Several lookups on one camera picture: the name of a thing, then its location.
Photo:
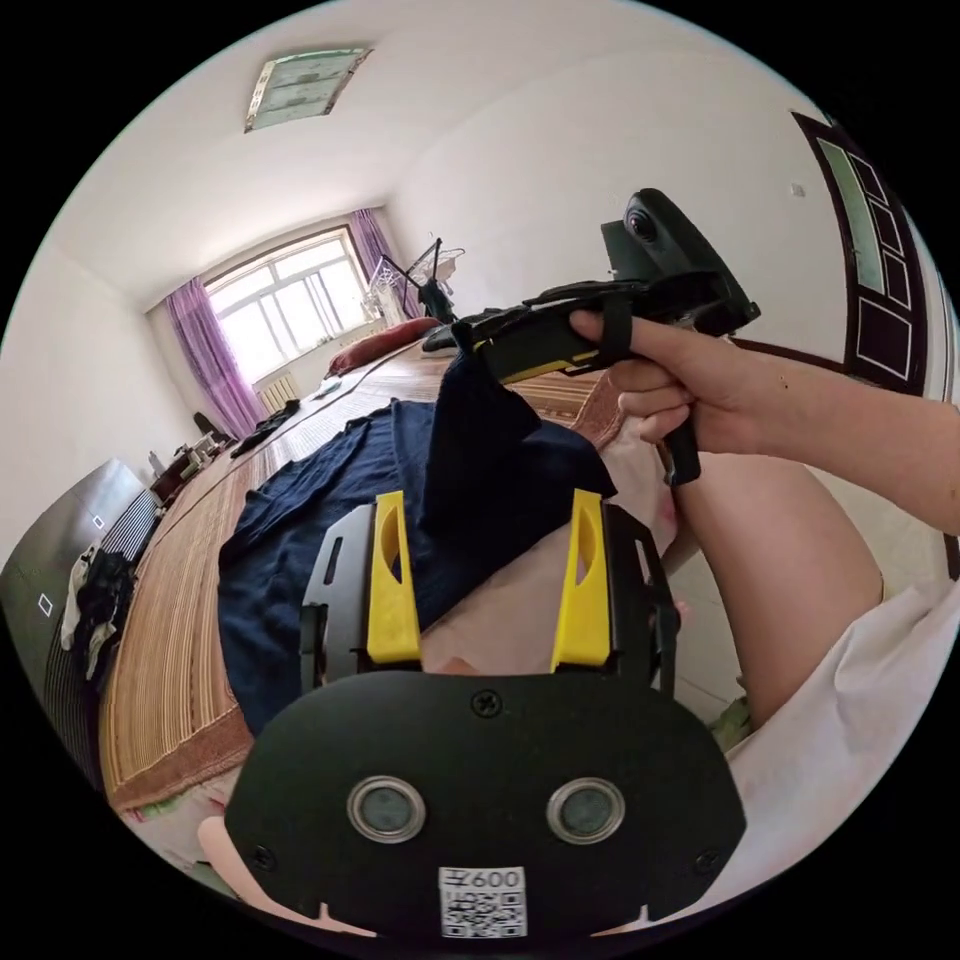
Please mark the clothes drying rack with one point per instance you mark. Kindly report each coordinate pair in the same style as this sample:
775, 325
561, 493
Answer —
420, 281

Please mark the person's right forearm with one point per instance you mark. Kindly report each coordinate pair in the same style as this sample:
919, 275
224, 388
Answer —
870, 450

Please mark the dark blue sweater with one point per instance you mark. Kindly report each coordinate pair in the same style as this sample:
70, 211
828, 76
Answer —
315, 525

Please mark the ceiling lamp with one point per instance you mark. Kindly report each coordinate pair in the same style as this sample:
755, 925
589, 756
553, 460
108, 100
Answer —
304, 86

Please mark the purple curtain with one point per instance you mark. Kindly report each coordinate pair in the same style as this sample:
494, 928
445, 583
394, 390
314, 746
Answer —
371, 247
214, 360

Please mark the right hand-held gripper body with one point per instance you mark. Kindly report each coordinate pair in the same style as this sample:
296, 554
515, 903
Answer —
540, 330

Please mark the window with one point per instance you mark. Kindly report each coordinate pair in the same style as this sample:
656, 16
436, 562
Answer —
285, 300

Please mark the dark cupboard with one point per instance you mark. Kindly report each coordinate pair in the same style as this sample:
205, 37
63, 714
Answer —
45, 570

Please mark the person's right hand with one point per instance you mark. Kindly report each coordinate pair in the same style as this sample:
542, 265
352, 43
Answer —
705, 390

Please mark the dark wooden door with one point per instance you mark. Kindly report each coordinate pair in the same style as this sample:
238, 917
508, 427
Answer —
874, 247

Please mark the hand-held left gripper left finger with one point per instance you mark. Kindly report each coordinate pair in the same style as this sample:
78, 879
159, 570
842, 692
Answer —
391, 600

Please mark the person's left hand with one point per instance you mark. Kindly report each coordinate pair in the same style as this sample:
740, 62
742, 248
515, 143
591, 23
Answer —
225, 855

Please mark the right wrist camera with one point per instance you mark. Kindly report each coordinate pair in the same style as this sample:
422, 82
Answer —
660, 240

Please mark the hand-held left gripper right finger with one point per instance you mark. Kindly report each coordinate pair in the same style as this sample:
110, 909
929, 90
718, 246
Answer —
581, 622

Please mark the pile of clothes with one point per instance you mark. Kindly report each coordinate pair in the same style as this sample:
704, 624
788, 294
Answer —
262, 431

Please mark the red pillow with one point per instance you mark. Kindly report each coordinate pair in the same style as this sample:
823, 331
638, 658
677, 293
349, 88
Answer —
375, 346

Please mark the bed with woven mat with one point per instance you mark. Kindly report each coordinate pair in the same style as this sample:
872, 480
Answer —
172, 675

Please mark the radiator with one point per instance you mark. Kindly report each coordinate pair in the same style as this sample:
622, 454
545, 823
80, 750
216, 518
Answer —
276, 394

